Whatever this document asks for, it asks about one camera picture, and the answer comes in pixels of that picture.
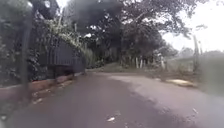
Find wood of trees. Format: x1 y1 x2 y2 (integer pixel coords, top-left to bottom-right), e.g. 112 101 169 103
63 0 208 71

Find dark asphalt road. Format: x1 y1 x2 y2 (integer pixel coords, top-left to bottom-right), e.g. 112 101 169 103
0 71 224 128

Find dark metal fence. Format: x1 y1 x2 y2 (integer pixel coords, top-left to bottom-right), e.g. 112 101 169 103
36 34 88 79

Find dirt and grass verge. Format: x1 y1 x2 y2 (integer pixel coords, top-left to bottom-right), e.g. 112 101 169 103
99 61 224 98

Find overgrown bushes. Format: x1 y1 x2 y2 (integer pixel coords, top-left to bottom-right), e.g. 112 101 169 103
0 13 98 88

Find thin pole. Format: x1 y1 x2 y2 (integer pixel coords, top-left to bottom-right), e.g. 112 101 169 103
192 33 201 73

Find dark pole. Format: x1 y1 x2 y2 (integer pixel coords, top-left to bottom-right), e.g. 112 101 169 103
18 0 34 99

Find low brick wall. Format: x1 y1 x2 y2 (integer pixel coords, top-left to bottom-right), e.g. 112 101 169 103
0 71 84 103

